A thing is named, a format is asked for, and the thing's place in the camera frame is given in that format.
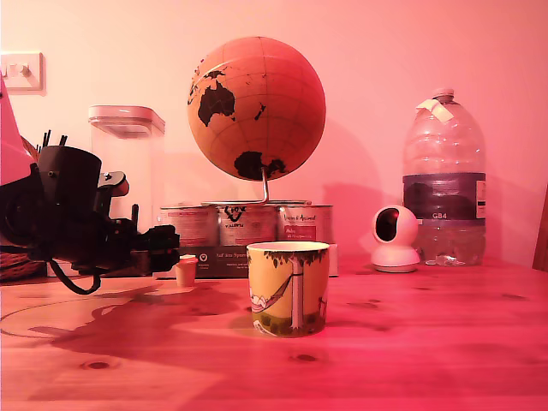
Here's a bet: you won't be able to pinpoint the cream coffee capsule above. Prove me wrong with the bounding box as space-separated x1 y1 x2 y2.
174 254 199 288

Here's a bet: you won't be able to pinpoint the clear storage jar white lid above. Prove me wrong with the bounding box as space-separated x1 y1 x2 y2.
88 104 166 241

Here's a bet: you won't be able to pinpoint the white wall switch plate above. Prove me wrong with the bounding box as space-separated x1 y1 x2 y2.
0 51 45 96

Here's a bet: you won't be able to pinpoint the cork globe on metal stand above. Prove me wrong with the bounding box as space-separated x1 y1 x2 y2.
186 36 327 207

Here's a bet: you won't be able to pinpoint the small white round camera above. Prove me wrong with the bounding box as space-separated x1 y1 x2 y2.
370 204 422 274

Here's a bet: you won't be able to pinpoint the dark cardboard tray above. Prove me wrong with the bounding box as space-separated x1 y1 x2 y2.
153 241 340 280

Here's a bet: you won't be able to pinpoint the large clear water bottle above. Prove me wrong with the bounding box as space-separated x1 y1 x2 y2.
402 87 488 267

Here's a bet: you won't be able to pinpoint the illustrated coffee mug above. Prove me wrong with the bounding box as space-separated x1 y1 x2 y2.
247 241 331 338

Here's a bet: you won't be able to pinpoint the white container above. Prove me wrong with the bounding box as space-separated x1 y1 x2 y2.
45 259 74 277

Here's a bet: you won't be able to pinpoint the thin black cable ends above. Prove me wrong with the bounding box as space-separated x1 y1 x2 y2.
40 126 69 150

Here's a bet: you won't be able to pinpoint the black looping cable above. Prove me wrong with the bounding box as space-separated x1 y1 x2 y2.
45 256 103 296

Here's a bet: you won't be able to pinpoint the metal tin plain label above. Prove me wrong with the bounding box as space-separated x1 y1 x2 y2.
159 205 221 248

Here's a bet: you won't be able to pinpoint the metal tin red label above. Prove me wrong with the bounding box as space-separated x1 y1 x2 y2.
275 204 335 246

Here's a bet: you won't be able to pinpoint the woven basket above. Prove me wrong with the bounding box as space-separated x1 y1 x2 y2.
0 250 48 283

